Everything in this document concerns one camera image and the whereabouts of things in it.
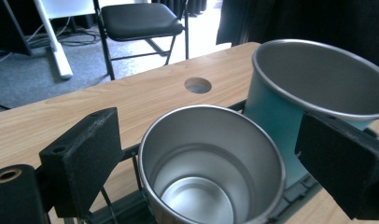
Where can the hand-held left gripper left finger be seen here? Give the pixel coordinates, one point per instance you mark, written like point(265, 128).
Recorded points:
point(81, 161)

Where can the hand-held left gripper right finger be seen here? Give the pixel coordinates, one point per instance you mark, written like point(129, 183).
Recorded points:
point(343, 165)

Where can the teal steel cup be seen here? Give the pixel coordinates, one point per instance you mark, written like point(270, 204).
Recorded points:
point(318, 71)

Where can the silver steel cup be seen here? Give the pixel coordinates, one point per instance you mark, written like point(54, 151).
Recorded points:
point(209, 140)

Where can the dark curtain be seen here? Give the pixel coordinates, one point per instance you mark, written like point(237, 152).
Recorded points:
point(302, 21)

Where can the black folding chair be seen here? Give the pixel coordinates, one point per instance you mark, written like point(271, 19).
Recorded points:
point(137, 18)

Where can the black cabinet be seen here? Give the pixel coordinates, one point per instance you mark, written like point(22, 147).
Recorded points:
point(7, 25)

